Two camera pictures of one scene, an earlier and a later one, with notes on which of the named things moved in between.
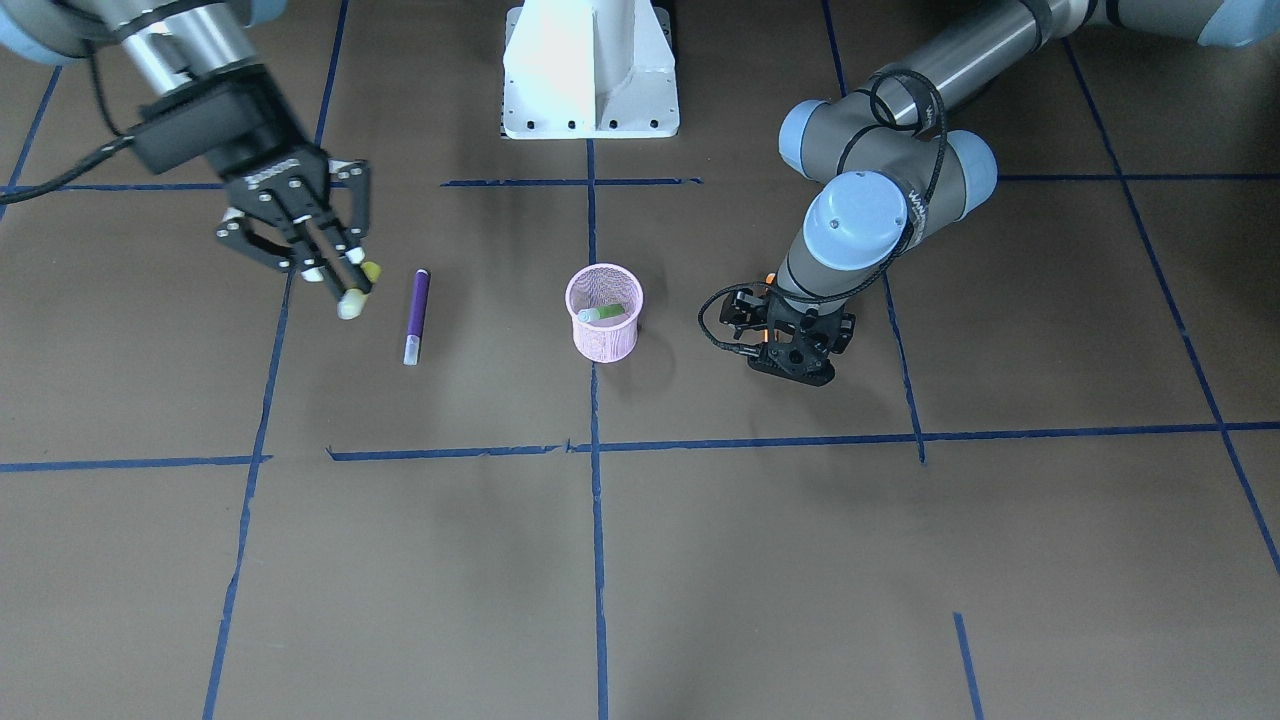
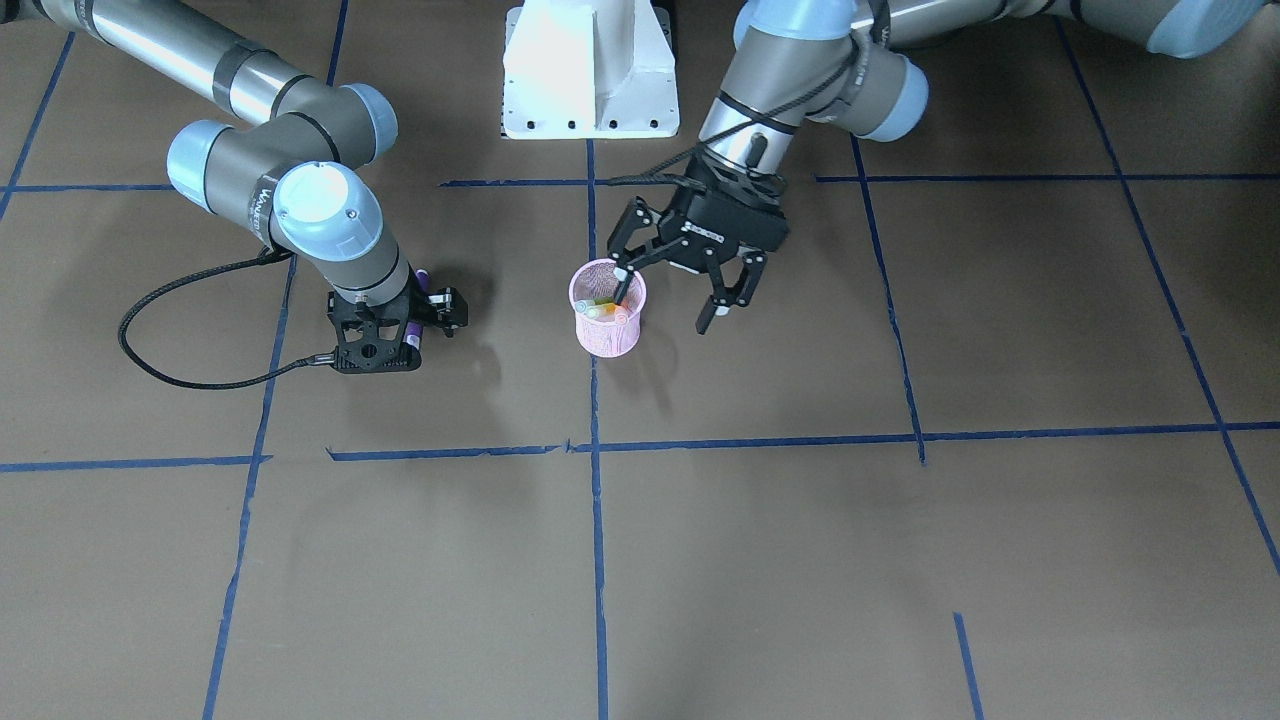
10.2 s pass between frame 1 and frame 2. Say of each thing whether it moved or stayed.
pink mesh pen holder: stayed
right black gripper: moved
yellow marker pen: moved
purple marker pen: stayed
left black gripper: moved
